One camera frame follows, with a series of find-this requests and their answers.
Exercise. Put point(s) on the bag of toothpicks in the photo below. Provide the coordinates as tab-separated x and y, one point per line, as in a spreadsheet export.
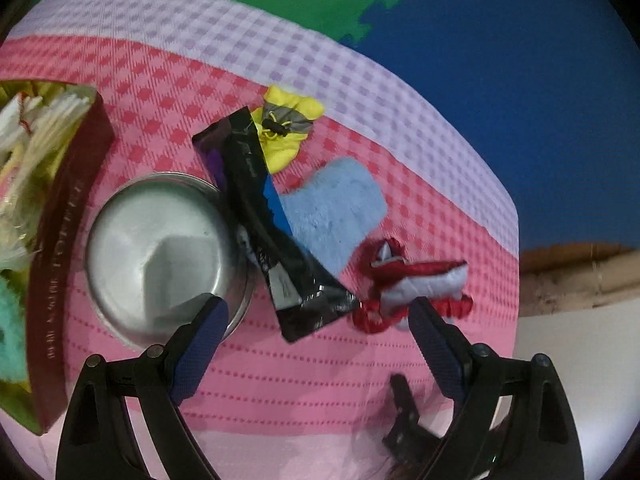
62	110

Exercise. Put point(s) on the blue foam mat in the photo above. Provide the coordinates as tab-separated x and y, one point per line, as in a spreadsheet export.
546	91

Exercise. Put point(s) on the black plastic packet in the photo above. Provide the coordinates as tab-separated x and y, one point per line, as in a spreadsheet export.
304	294

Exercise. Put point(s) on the teal fluffy pompom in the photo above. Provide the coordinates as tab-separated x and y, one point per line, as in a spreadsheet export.
14	367

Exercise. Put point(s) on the white knit sock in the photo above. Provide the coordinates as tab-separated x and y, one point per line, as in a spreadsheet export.
15	126

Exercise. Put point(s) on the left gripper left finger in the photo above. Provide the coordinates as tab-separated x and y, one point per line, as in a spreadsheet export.
193	345

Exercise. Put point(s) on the light blue fluffy sock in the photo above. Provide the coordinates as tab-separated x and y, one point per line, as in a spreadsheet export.
334	211

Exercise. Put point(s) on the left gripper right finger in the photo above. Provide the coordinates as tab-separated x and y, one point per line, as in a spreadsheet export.
444	348

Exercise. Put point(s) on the steel bowl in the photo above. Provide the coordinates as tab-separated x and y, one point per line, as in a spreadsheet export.
157	243

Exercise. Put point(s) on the red grey sock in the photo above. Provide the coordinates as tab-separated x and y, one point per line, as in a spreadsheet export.
396	281

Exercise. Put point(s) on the red tin box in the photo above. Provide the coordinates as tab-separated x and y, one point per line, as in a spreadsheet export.
36	257

